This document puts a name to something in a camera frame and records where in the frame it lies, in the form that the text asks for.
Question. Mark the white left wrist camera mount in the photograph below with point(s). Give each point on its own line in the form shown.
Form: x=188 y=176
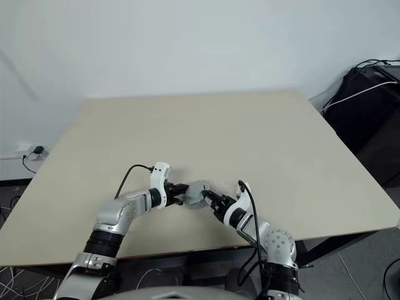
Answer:
x=161 y=181

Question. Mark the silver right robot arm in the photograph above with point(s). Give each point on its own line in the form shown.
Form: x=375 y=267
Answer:
x=275 y=243

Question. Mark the black table frame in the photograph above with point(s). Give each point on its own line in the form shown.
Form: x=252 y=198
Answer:
x=337 y=247

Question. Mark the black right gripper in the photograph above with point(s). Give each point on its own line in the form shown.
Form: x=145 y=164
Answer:
x=227 y=204

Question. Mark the black plug adapter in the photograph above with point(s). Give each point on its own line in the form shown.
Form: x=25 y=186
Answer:
x=38 y=150

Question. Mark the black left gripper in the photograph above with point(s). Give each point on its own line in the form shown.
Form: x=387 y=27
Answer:
x=171 y=195

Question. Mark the white power strip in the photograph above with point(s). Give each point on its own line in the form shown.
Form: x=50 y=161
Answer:
x=29 y=151

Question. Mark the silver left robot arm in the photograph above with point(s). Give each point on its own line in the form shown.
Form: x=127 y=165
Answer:
x=112 y=218

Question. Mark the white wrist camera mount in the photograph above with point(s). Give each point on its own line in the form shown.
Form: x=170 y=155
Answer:
x=240 y=203
x=161 y=181

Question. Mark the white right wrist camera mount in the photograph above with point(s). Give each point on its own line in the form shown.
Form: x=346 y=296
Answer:
x=240 y=203

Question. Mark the motor housing with copper windings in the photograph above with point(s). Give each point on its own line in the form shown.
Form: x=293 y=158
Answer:
x=193 y=201

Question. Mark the grey robot torso dome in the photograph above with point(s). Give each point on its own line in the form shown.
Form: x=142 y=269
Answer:
x=175 y=294

